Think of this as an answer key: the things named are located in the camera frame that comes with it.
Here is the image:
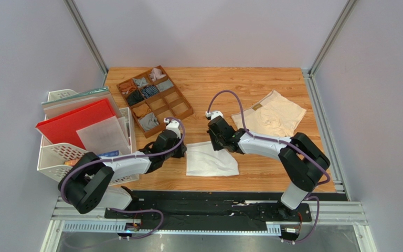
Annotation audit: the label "black rolled cloth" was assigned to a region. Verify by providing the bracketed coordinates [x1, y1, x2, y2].
[126, 90, 144, 106]

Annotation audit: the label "purple cable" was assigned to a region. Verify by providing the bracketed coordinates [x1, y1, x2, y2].
[58, 117, 186, 205]
[205, 90, 332, 186]

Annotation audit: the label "orange rolled cloth top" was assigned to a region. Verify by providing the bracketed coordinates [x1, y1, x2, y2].
[118, 80, 137, 95]

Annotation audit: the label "grey folder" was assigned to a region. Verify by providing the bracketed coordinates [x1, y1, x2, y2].
[41, 87, 122, 119]

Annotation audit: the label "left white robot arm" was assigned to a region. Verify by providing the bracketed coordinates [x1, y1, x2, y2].
[58, 129, 186, 214]

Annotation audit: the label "white slotted cable duct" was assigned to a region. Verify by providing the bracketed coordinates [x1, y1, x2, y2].
[62, 218, 281, 236]

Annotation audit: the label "grey rolled cloth lower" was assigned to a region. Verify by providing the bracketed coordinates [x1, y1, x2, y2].
[139, 112, 159, 132]

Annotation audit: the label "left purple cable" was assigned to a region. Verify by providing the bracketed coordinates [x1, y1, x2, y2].
[58, 117, 186, 205]

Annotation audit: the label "striped blue rolled cloth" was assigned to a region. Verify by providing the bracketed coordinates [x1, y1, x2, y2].
[141, 85, 160, 99]

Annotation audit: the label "beige boxer shorts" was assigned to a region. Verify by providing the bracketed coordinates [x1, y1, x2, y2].
[231, 90, 306, 137]

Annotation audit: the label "translucent white folder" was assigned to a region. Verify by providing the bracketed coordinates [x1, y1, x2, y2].
[76, 116, 131, 154]

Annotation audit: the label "grey rolled cloth top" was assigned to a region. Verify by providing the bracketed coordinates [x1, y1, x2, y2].
[132, 77, 149, 88]

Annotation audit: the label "orange rolled cloth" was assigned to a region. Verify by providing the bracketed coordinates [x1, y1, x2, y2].
[132, 103, 152, 119]
[118, 80, 137, 95]

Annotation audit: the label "white file rack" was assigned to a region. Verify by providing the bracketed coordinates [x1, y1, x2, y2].
[37, 107, 137, 182]

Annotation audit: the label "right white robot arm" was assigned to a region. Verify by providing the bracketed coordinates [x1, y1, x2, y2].
[207, 115, 331, 210]

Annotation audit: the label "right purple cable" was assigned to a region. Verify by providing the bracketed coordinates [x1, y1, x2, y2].
[205, 90, 332, 186]

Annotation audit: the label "white underwear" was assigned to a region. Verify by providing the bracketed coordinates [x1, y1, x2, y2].
[185, 141, 239, 177]

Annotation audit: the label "orange rolled cloth lower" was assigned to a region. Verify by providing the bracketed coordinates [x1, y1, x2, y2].
[132, 103, 152, 119]

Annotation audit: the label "grey rolled cloth right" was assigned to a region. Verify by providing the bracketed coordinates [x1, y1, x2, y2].
[156, 79, 174, 92]

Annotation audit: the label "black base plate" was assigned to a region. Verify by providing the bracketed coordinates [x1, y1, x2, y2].
[104, 191, 314, 226]

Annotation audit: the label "red folder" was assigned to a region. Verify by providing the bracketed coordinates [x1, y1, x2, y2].
[35, 98, 116, 149]

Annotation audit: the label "purple book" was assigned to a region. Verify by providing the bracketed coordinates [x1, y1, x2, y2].
[98, 150, 120, 157]

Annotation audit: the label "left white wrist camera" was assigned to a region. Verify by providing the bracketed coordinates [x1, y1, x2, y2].
[164, 117, 182, 139]

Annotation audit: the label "pink rolled cloth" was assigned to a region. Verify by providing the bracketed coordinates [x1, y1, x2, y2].
[149, 68, 166, 81]

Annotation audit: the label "grey rolled cloth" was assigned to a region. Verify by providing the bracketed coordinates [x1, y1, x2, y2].
[139, 112, 159, 132]
[132, 77, 149, 88]
[156, 79, 174, 92]

